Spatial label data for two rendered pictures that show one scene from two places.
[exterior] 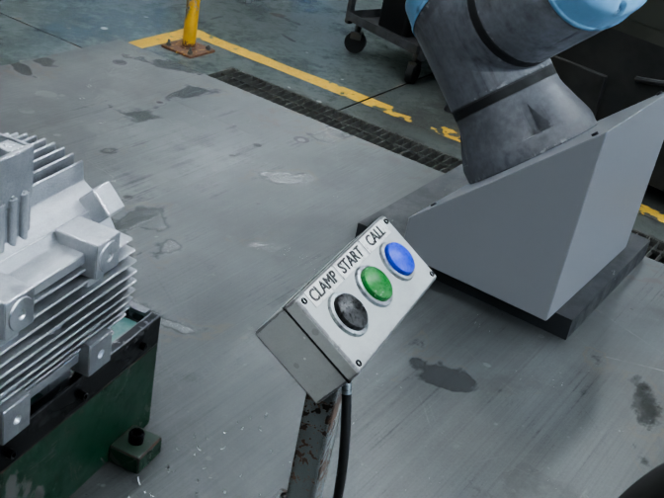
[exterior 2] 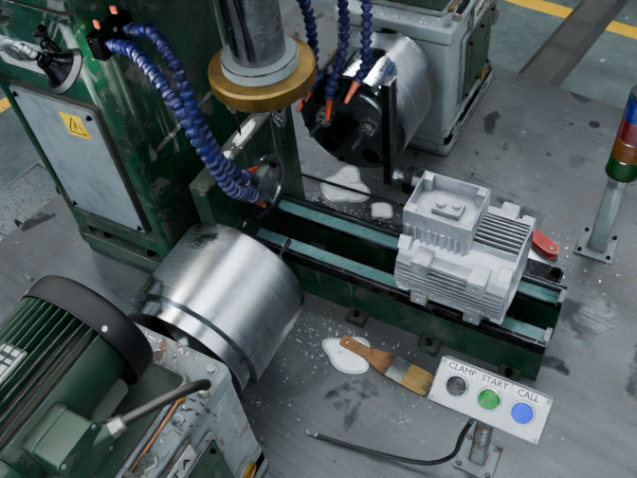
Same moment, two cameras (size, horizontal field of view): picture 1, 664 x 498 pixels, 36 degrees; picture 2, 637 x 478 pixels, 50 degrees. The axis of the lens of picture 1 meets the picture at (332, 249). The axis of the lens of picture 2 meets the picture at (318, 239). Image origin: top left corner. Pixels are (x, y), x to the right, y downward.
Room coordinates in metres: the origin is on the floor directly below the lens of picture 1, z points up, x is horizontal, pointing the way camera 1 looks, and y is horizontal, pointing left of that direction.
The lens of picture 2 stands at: (0.59, -0.51, 2.01)
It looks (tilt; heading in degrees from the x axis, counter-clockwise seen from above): 50 degrees down; 106
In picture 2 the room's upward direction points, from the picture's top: 9 degrees counter-clockwise
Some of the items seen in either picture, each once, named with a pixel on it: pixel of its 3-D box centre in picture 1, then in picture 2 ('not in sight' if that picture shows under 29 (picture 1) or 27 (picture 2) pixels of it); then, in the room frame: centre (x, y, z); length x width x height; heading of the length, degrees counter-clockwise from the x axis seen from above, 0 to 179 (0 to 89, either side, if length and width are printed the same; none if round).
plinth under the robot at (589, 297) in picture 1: (507, 240); not in sight; (1.31, -0.25, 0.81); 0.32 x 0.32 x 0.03; 62
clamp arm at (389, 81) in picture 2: not in sight; (390, 134); (0.49, 0.47, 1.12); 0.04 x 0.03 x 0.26; 161
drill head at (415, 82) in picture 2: not in sight; (373, 91); (0.43, 0.70, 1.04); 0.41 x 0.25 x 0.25; 71
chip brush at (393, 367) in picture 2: not in sight; (385, 362); (0.50, 0.15, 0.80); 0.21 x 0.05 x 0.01; 155
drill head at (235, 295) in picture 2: not in sight; (200, 332); (0.20, 0.05, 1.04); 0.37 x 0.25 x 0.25; 71
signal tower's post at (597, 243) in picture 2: not in sight; (619, 178); (0.93, 0.49, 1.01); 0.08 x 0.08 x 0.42; 71
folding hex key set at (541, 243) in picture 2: not in sight; (540, 243); (0.81, 0.48, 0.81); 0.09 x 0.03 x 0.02; 135
